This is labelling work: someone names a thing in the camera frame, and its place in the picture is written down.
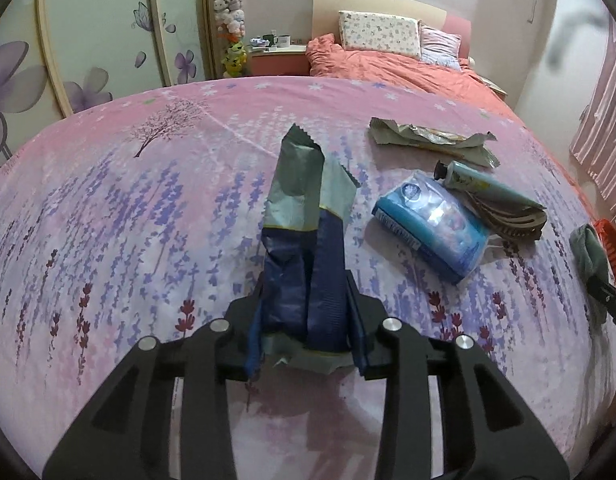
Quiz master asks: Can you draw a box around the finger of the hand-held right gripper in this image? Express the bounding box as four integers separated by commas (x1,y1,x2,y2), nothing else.
588,272,616,336

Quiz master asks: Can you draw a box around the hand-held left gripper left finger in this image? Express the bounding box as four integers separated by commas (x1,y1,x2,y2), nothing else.
42,280,269,480

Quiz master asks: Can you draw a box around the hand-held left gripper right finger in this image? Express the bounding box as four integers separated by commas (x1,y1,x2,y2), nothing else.
343,270,571,480

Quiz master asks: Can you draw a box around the grey green cloth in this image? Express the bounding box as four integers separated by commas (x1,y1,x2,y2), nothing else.
569,223,612,291

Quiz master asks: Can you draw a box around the dark blue snack packet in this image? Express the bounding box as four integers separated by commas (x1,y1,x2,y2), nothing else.
244,124,359,376

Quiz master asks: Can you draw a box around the blue tissue packet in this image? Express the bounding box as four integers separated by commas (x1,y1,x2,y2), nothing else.
372,170,490,285

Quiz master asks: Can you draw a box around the mint hand cream tube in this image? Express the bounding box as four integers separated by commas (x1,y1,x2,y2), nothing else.
434,160,547,213

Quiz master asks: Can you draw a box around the pink striped curtain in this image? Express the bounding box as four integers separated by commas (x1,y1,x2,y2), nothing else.
568,25,616,206

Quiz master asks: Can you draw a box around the floral pink tablecloth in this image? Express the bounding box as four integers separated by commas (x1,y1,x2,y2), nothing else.
0,76,616,480

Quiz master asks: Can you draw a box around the crumpled snack wrapper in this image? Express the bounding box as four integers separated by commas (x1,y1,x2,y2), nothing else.
369,116,501,168

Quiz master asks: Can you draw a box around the wooden nightstand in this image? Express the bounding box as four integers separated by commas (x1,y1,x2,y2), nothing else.
480,75,508,98

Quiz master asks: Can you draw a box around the coral duvet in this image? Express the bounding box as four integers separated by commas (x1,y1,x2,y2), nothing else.
306,34,513,111

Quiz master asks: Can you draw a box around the pink white nightstand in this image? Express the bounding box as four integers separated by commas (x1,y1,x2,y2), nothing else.
248,44,311,78

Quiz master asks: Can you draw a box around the green yellow plush toy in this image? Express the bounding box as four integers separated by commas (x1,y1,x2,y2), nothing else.
222,40,249,78

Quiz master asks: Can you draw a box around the pink striped pillow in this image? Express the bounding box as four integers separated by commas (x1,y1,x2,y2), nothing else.
419,22,462,68

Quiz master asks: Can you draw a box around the white floral pillow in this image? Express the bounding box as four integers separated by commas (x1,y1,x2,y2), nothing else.
338,10,423,59

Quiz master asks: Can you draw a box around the cream and pink headboard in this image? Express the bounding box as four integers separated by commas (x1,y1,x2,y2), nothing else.
312,0,472,61

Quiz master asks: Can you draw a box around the stack of plush toys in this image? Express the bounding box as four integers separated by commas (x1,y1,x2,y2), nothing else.
213,0,247,43

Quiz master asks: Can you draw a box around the flower print sliding wardrobe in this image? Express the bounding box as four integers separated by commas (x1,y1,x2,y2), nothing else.
0,0,211,171

